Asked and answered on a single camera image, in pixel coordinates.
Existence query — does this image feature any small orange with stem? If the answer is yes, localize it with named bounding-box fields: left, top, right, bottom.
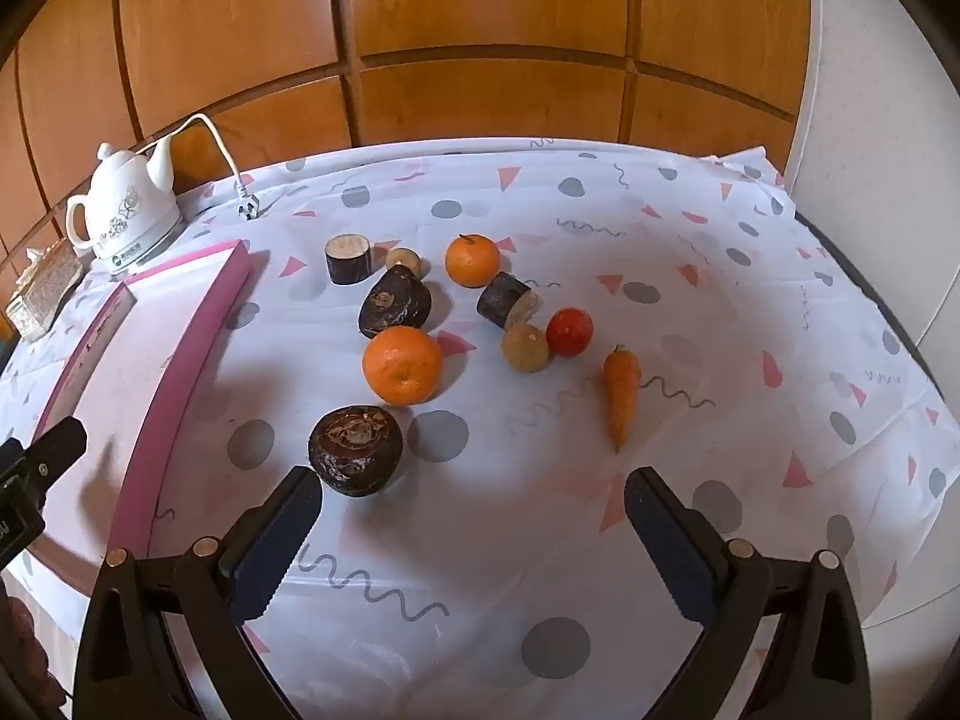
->
left=445, top=234, right=501, bottom=288

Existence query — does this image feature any pink-rimmed white tray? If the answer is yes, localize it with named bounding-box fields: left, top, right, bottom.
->
left=22, top=240, right=251, bottom=571

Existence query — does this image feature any orange carrot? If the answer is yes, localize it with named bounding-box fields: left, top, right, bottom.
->
left=604, top=345, right=643, bottom=453

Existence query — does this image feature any white power cord with plug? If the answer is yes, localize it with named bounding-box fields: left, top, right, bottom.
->
left=142, top=112, right=263, bottom=222

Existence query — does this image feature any white ceramic electric kettle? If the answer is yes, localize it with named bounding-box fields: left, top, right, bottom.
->
left=66, top=142, right=183, bottom=276

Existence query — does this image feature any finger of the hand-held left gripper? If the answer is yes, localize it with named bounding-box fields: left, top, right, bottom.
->
left=0, top=416, right=89, bottom=500

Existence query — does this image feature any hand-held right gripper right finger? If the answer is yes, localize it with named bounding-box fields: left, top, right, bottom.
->
left=624, top=466, right=875, bottom=720

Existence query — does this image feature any white patterned tablecloth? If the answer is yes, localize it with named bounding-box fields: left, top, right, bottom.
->
left=0, top=136, right=950, bottom=720

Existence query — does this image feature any person's left hand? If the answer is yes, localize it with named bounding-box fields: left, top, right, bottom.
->
left=0, top=592, right=50, bottom=710

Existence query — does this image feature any red tomato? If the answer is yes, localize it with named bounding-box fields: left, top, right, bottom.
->
left=545, top=307, right=595, bottom=358

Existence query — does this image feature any dark brown water chestnut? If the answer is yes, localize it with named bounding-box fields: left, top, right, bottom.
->
left=308, top=405, right=404, bottom=497
left=358, top=266, right=433, bottom=340

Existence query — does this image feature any large orange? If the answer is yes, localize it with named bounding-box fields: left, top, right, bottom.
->
left=362, top=326, right=445, bottom=406

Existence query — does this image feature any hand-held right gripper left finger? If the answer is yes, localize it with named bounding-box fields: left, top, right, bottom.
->
left=71, top=465, right=325, bottom=720

